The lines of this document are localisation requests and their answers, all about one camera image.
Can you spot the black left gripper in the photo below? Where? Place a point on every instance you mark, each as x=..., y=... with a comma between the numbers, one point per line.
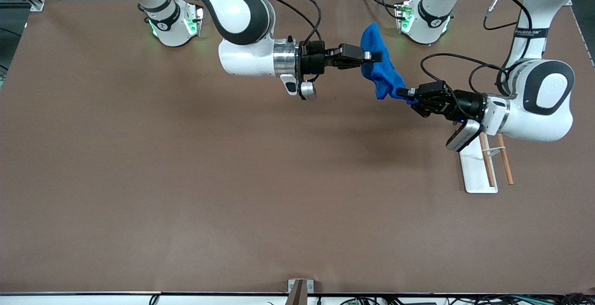
x=466, y=102

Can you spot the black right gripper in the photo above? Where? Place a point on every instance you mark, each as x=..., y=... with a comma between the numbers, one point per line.
x=312, y=59

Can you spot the blue towel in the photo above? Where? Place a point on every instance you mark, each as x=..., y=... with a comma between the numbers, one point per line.
x=381, y=70

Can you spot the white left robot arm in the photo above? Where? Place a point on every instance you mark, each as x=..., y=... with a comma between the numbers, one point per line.
x=544, y=91

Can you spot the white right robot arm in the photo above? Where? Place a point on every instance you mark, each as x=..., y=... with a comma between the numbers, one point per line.
x=241, y=58

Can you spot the wooden rack rod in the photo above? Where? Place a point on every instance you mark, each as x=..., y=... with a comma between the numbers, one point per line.
x=489, y=165
x=506, y=165

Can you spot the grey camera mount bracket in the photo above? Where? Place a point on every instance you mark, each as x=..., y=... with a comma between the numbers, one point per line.
x=300, y=291

